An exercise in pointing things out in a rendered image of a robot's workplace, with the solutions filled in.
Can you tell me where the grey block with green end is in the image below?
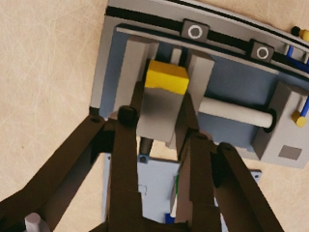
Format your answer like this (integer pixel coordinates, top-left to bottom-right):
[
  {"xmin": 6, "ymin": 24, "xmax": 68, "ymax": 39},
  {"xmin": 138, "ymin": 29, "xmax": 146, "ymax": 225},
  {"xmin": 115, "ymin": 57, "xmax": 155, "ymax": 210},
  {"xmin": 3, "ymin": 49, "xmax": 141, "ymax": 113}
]
[{"xmin": 170, "ymin": 175, "xmax": 179, "ymax": 217}]

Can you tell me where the grey block with blue end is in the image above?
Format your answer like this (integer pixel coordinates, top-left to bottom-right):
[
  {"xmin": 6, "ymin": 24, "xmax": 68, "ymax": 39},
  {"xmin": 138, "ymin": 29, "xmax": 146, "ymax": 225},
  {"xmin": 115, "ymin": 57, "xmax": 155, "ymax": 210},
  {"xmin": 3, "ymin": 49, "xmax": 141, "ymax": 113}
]
[{"xmin": 163, "ymin": 213, "xmax": 175, "ymax": 223}]

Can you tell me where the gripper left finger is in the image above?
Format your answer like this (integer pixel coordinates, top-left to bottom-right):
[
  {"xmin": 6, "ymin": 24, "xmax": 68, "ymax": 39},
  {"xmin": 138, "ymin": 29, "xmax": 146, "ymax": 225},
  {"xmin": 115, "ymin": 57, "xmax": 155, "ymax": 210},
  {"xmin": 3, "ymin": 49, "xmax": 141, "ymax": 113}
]
[{"xmin": 0, "ymin": 81, "xmax": 145, "ymax": 232}]

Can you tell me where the grey metal block with yellow end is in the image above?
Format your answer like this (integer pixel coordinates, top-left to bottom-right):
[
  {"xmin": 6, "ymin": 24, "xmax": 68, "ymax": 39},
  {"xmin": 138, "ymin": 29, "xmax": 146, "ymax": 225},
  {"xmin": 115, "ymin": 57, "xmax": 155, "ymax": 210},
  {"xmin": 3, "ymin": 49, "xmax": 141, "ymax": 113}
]
[{"xmin": 136, "ymin": 60, "xmax": 189, "ymax": 142}]

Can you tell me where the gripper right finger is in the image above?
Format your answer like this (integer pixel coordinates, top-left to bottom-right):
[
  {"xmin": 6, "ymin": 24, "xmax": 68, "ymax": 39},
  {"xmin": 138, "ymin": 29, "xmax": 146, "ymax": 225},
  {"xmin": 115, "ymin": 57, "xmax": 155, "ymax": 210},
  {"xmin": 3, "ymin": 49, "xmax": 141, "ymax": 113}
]
[{"xmin": 175, "ymin": 93, "xmax": 285, "ymax": 232}]

